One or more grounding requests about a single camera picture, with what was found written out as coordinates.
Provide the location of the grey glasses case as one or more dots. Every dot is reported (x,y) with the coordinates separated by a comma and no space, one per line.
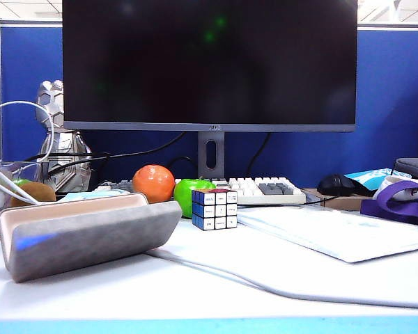
(90,236)

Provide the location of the large green apple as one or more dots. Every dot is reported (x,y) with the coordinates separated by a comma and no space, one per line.
(184,196)

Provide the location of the rubik's cube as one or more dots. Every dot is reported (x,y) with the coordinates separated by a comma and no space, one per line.
(214,210)

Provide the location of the orange fruit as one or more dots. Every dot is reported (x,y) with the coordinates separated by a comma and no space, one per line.
(153,182)

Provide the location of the white grey keyboard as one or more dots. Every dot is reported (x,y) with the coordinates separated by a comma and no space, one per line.
(282,196)

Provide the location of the black computer monitor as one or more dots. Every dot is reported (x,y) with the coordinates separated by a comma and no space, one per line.
(209,69)

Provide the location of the black computer mouse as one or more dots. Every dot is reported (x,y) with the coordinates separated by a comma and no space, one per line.
(334,184)

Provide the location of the brown cardboard pad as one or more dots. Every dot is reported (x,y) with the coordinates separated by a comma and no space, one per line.
(345,203)

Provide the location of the paper document in sleeve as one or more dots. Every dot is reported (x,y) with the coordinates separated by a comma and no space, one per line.
(334,233)

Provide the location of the silver robot figurine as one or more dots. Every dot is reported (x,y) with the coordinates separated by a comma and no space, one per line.
(64,146)

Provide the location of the blue white packet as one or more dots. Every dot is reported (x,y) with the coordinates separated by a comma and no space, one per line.
(369,175)

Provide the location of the brown kiwi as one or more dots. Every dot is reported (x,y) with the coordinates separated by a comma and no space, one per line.
(38,193)

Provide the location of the small green apple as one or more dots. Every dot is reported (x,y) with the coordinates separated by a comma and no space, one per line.
(21,182)

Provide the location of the purple cloth bag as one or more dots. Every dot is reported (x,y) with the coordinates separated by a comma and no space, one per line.
(397,205)

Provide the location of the blue partition panel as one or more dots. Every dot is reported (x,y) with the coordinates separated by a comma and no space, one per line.
(386,87)

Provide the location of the dark grey pouch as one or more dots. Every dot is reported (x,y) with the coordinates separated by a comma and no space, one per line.
(414,165)

